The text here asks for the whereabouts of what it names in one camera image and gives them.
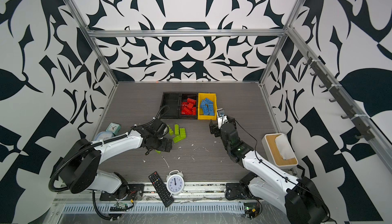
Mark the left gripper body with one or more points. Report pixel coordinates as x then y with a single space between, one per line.
161 144

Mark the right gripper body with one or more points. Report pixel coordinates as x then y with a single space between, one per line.
218 133

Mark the blue lego brick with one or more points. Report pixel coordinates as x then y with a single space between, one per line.
208 101
211 109
205 110
202 104

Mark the red lego brick cluster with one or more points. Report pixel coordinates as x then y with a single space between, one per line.
191 101

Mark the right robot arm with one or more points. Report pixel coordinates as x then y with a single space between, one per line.
298 198

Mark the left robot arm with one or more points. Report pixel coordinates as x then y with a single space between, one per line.
79 169

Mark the green lego brick flat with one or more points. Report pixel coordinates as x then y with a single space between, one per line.
177 139

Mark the small green square clock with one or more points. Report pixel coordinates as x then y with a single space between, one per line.
113 128

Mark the yellow bin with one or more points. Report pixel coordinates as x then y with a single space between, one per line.
212 97

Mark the black left bin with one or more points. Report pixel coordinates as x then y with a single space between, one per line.
172 102

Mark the black bin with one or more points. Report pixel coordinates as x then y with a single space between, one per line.
172 102
183 98

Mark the black middle bin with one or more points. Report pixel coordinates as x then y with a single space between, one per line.
183 98

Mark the blue square clock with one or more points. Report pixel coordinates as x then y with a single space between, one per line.
103 136

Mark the white twin-bell alarm clock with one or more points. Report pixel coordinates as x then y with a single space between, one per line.
175 182

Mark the white wooden-top tray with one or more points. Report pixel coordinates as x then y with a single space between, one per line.
279 151

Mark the black remote control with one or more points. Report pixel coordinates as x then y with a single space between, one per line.
161 189

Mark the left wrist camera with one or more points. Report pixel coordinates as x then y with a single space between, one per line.
160 128

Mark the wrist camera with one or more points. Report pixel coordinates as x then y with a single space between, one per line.
160 128
221 116

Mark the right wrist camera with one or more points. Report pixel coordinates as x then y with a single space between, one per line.
221 116

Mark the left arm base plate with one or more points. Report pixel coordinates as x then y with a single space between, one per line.
130 191

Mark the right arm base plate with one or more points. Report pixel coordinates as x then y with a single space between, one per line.
238 191

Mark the white cable duct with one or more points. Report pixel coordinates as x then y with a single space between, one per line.
159 208

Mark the wall hook rail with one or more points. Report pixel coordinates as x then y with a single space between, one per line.
341 96

